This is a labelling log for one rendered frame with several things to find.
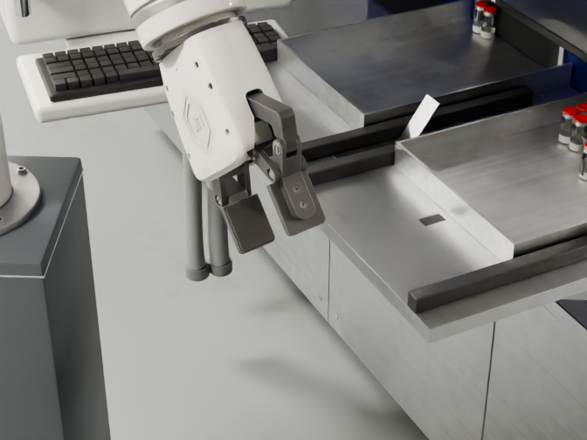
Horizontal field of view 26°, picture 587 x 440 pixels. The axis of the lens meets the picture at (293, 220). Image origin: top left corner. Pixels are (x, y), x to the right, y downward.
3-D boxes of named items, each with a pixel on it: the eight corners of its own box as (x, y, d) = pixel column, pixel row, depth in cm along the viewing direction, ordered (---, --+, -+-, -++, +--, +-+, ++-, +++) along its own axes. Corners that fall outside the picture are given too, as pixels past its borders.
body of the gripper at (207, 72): (129, 58, 98) (184, 192, 98) (171, 17, 89) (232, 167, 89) (213, 30, 101) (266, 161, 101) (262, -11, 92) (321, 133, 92)
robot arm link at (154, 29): (116, 32, 97) (130, 69, 97) (151, -4, 89) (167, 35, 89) (210, 3, 101) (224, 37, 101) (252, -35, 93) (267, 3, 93)
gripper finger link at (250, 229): (196, 182, 101) (228, 259, 101) (210, 174, 98) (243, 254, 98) (231, 168, 102) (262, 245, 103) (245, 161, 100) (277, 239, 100)
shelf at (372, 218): (451, 17, 207) (452, 7, 206) (764, 231, 154) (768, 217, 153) (177, 79, 188) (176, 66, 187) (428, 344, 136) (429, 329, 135)
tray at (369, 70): (469, 17, 202) (470, -3, 200) (569, 85, 182) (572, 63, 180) (277, 61, 189) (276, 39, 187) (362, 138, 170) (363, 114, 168)
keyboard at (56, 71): (271, 30, 216) (271, 17, 214) (298, 65, 205) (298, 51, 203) (35, 65, 205) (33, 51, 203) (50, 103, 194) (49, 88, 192)
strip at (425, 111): (425, 133, 171) (428, 93, 168) (437, 142, 168) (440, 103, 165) (333, 156, 165) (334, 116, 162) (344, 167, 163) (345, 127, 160)
